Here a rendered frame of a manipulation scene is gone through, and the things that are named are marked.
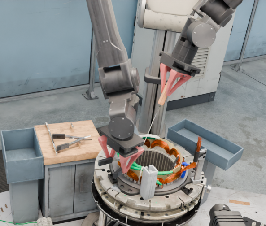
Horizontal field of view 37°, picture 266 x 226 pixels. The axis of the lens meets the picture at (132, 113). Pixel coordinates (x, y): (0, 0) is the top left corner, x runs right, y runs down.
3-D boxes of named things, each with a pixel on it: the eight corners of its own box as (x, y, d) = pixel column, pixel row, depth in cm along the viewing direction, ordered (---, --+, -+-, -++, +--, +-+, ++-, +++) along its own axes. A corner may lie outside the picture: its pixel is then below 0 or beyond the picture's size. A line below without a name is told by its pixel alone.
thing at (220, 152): (225, 209, 149) (244, 147, 135) (210, 223, 141) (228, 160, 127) (172, 176, 162) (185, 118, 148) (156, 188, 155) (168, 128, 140)
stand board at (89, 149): (44, 165, 118) (44, 159, 117) (34, 131, 133) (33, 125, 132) (107, 156, 125) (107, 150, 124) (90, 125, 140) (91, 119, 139)
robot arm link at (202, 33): (230, 14, 100) (206, -9, 98) (246, 18, 89) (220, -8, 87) (198, 49, 102) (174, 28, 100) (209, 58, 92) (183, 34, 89)
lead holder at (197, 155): (194, 162, 102) (197, 152, 101) (185, 154, 106) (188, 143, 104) (206, 160, 104) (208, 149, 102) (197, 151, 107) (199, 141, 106)
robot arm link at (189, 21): (207, 21, 101) (187, 12, 100) (214, 24, 95) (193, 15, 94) (195, 46, 103) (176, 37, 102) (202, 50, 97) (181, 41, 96)
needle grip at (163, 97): (160, 105, 103) (169, 84, 102) (156, 102, 105) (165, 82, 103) (164, 106, 105) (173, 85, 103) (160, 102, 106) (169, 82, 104)
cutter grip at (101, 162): (98, 166, 101) (99, 162, 100) (97, 164, 102) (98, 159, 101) (112, 162, 103) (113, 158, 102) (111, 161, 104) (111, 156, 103)
